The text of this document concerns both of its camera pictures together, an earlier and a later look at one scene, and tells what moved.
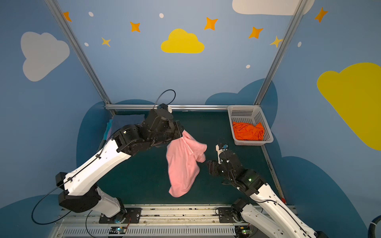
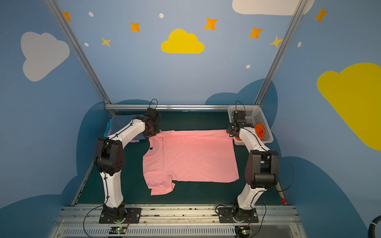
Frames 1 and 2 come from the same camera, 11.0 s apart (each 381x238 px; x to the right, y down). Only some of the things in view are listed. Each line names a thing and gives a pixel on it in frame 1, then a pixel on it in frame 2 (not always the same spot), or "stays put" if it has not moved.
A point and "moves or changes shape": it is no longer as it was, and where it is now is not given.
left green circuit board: (118, 230) stays put
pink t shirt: (183, 156) moves or changes shape
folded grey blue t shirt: (119, 121) stays put
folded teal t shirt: (107, 133) stays put
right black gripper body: (214, 168) -> (232, 130)
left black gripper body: (177, 131) -> (153, 131)
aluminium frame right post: (289, 30) stays put
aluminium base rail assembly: (158, 222) stays put
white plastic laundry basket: (250, 125) stays put
